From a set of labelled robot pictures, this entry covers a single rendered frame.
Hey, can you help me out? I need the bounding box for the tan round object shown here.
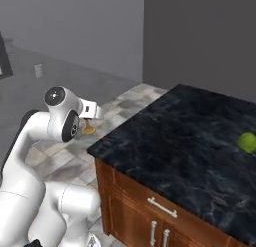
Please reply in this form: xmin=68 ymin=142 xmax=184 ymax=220
xmin=81 ymin=119 xmax=98 ymax=136

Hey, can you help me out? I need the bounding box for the green round fruit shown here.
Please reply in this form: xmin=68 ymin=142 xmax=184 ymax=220
xmin=236 ymin=131 xmax=256 ymax=155

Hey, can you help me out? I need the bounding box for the wooden cabinet door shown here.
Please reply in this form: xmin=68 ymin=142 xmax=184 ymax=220
xmin=109 ymin=196 xmax=162 ymax=247
xmin=159 ymin=223 xmax=201 ymax=247

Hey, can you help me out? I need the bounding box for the grey wall socket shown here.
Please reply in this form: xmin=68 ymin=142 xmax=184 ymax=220
xmin=33 ymin=63 xmax=45 ymax=80

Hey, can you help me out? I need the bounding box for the dark wall frame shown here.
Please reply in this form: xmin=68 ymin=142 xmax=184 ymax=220
xmin=0 ymin=32 xmax=15 ymax=81

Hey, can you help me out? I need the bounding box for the wooden island cabinet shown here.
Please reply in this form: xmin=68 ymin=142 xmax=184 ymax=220
xmin=94 ymin=157 xmax=256 ymax=247

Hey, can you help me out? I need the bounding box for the wooden drawer front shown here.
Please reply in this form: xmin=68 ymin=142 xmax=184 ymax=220
xmin=112 ymin=172 xmax=232 ymax=247

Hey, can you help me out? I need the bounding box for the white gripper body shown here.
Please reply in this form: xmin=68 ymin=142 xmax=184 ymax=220
xmin=89 ymin=102 xmax=105 ymax=121

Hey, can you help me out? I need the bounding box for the silver door handle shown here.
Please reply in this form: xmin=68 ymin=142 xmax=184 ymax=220
xmin=161 ymin=228 xmax=171 ymax=247
xmin=149 ymin=219 xmax=158 ymax=247

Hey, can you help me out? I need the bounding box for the silver drawer handle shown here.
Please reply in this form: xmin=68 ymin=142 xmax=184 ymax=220
xmin=146 ymin=196 xmax=179 ymax=220

